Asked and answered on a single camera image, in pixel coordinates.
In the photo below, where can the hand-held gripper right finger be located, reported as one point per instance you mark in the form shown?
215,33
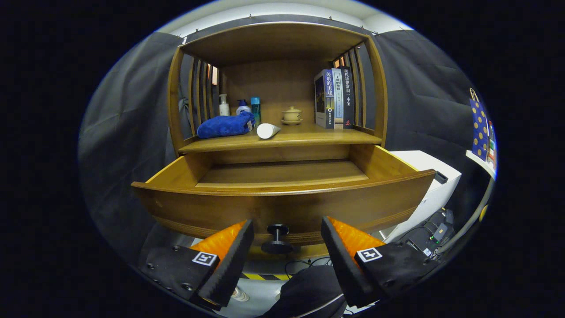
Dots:
344,265

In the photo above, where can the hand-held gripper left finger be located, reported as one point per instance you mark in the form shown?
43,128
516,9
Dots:
234,263

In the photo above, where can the wooden drawer with black knob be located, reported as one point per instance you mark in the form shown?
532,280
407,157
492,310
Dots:
220,207

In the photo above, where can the white facial cleanser tube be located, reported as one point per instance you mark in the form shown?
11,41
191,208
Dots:
266,131

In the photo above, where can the white side cabinet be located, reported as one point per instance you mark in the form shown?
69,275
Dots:
437,198

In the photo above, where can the wooden countertop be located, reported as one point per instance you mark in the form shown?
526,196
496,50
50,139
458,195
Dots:
309,132

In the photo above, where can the wooden cabinet with slatted sides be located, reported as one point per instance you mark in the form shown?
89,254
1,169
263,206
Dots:
273,84

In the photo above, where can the dark cloth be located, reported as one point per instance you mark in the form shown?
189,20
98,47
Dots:
309,287

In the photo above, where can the black electronic device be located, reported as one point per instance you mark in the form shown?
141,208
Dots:
441,225

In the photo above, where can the small black box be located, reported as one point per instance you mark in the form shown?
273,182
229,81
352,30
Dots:
441,177

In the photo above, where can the blue folded towel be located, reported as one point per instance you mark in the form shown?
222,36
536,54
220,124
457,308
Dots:
220,126

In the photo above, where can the white pump bottle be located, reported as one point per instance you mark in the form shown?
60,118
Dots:
224,109

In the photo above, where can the white lotion bottle blue cap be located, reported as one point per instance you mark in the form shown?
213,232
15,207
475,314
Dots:
242,108

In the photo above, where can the teal bottle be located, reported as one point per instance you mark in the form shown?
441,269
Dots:
255,108

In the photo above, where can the beige lidded teacup with saucer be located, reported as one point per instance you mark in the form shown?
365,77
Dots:
292,115

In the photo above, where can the light blue spine book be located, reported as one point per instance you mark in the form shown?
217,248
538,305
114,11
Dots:
338,99

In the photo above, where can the black spine book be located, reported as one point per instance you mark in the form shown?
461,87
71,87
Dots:
348,97

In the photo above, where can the clear bottle with red label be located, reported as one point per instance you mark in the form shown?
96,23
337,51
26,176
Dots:
491,145

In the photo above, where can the blue gold-dotted gift bag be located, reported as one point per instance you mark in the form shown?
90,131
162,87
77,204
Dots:
480,132

